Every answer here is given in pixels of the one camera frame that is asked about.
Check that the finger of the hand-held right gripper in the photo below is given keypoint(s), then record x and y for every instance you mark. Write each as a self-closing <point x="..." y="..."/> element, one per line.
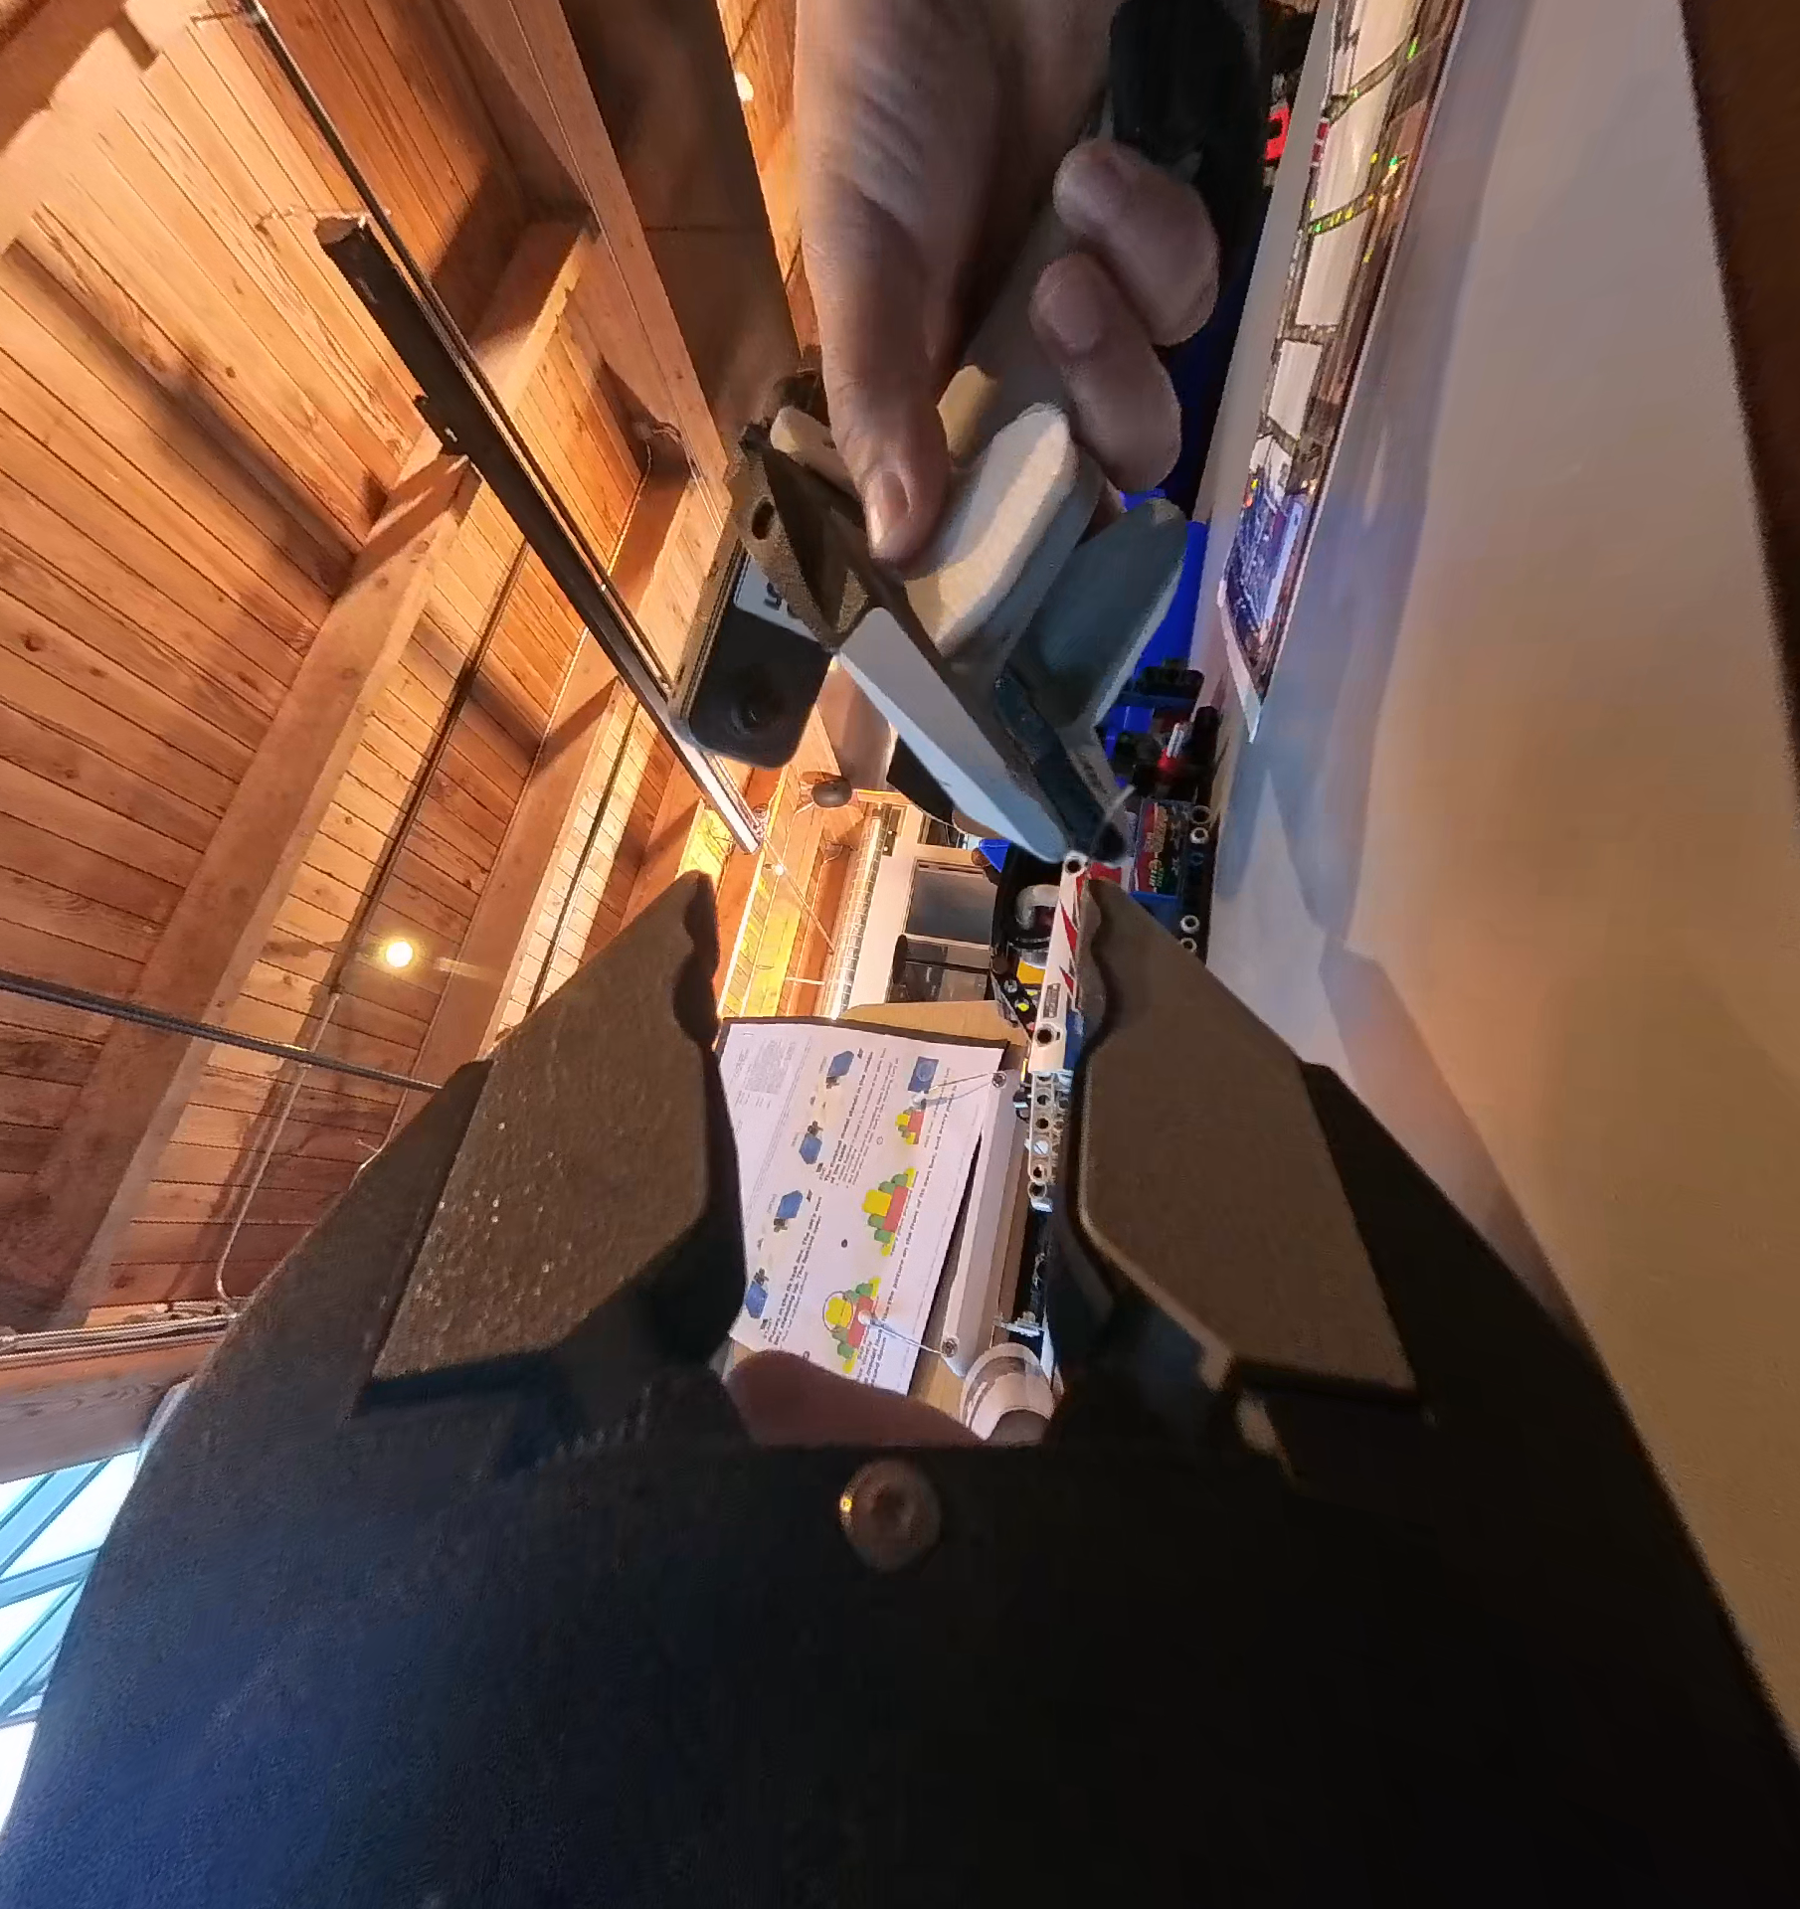
<point x="1092" y="790"/>
<point x="959" y="745"/>

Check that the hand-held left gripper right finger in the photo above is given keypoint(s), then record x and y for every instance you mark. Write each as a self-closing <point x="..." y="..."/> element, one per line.
<point x="1228" y="1194"/>

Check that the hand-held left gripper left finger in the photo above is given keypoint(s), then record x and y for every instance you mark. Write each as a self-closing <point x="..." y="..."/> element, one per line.
<point x="571" y="1164"/>

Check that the toy brick race car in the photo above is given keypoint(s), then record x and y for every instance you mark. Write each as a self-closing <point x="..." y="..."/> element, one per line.
<point x="1049" y="1045"/>

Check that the holographic sticker sheet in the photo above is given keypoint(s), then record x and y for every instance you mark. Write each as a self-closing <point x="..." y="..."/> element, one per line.
<point x="1334" y="299"/>

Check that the grey desk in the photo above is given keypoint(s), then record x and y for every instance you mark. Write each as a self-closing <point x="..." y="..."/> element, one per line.
<point x="1586" y="745"/>

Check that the person's right hand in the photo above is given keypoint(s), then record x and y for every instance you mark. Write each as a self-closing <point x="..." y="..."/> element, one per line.
<point x="913" y="180"/>

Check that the person's left hand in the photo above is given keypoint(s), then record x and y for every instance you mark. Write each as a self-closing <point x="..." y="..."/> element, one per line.
<point x="826" y="1402"/>

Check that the printed instruction sheet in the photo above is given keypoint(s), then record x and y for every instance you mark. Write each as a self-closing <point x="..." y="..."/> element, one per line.
<point x="839" y="1194"/>

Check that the black ceiling track rail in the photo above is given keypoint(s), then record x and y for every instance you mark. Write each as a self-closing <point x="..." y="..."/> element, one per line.
<point x="439" y="402"/>

